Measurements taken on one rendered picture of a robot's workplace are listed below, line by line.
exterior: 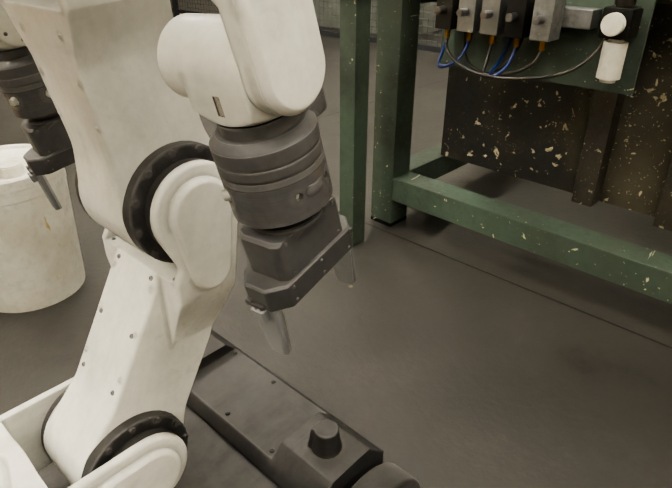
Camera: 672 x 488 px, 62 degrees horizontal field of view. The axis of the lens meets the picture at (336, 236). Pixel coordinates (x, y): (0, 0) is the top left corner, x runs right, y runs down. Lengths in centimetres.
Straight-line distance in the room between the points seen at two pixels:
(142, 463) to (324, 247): 38
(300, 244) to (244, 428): 52
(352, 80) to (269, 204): 118
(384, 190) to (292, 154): 146
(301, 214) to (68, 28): 26
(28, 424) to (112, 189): 38
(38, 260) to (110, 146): 103
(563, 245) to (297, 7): 129
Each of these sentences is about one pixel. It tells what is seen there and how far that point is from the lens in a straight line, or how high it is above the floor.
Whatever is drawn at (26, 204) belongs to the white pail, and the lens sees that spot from 155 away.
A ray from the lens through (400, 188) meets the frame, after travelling 182.
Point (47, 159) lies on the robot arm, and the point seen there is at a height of 61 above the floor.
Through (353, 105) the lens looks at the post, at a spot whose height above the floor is 46.
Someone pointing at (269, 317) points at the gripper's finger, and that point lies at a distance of 50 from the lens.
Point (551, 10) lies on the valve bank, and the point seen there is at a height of 74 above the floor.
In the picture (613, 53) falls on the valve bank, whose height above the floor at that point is 66.
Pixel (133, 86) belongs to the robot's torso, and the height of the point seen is 75.
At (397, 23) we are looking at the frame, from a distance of 172.
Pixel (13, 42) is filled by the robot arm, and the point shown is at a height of 77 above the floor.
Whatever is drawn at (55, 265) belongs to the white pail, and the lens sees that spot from 165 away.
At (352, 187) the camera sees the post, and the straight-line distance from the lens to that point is 169.
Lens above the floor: 88
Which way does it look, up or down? 29 degrees down
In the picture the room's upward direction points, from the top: straight up
